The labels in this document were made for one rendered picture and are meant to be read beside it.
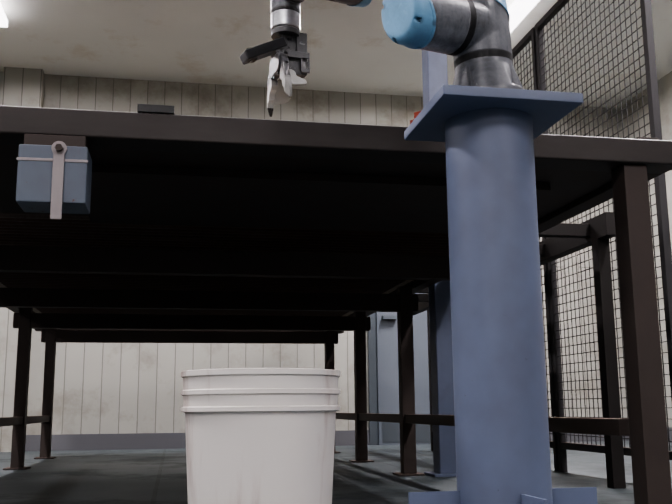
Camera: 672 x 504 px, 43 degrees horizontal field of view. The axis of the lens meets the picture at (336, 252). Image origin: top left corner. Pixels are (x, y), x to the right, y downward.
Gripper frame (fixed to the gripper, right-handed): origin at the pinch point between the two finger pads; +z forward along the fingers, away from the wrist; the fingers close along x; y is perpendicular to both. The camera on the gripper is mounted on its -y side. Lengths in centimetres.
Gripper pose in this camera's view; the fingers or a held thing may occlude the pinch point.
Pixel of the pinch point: (277, 107)
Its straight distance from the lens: 211.3
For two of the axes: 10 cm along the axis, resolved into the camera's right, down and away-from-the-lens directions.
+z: 0.1, 9.8, -1.8
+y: 9.2, 0.6, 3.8
